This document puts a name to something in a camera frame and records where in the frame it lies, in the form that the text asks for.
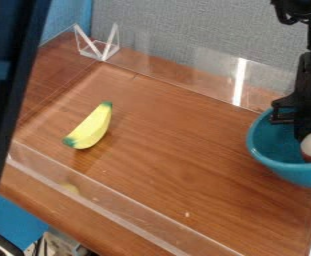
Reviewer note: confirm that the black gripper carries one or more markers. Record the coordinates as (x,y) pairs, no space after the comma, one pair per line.
(293,108)

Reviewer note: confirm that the blue plastic bowl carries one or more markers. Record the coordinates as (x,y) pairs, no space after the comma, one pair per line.
(276,149)

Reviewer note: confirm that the black blue robot arm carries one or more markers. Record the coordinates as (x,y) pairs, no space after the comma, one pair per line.
(22,23)

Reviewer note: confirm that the clear acrylic back barrier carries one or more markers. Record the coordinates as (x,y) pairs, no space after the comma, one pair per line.
(228,78)

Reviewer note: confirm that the clear acrylic barrier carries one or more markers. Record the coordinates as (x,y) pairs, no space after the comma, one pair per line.
(161,230)
(228,78)

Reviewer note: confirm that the clear acrylic front barrier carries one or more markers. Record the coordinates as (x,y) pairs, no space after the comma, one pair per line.
(161,230)

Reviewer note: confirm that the yellow toy banana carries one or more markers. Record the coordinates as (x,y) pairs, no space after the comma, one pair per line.
(90,131)

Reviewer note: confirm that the clear acrylic corner bracket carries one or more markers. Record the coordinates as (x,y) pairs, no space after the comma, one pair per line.
(97,49)

